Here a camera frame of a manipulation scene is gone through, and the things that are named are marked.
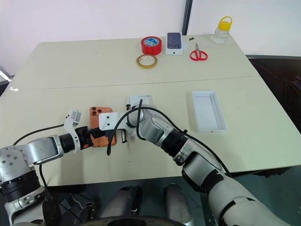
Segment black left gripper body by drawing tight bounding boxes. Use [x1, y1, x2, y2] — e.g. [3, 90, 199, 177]
[75, 126, 94, 150]

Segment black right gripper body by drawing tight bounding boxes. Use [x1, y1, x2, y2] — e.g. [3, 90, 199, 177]
[104, 128, 128, 145]

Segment orange smartphone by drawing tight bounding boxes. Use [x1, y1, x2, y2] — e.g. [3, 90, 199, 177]
[89, 106, 118, 148]

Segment white phone box base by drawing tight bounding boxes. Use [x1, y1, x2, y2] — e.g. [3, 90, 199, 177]
[127, 94, 154, 112]

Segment white phone box lid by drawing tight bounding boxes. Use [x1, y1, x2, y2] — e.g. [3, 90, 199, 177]
[191, 90, 229, 135]

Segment white printed phone box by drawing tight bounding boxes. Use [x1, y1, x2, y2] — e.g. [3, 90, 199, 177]
[165, 32, 184, 56]

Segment clear jar yellow lid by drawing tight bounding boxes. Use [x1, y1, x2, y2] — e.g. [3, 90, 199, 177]
[210, 16, 234, 45]

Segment dark rounded grey robot leg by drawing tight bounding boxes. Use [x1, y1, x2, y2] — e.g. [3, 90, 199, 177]
[163, 183, 194, 226]
[100, 185, 142, 222]

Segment yellow tape roll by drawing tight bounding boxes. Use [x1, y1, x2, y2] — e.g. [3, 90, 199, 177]
[135, 54, 158, 70]

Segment red tape roll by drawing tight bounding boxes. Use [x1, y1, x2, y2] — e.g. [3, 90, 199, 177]
[141, 36, 163, 56]

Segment grey metal bar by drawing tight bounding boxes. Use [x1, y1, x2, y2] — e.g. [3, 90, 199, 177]
[0, 67, 13, 95]

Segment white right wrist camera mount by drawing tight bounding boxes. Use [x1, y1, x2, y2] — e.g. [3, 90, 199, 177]
[98, 111, 129, 131]

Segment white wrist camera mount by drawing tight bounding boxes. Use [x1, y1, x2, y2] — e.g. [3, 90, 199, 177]
[63, 107, 83, 154]
[98, 111, 129, 131]

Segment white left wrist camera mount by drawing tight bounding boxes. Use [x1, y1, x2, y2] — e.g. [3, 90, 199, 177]
[63, 107, 83, 154]

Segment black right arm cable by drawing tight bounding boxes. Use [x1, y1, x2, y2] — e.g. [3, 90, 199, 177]
[106, 98, 233, 178]

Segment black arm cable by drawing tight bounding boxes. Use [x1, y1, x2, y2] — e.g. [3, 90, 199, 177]
[106, 98, 233, 178]
[13, 124, 83, 224]

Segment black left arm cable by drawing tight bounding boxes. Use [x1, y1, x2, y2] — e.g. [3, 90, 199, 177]
[13, 124, 83, 224]

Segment red handled scissors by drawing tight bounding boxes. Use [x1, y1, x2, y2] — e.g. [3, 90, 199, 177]
[190, 42, 209, 62]

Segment dark window frame post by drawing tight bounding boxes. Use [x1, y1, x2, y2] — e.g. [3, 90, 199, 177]
[182, 0, 194, 36]

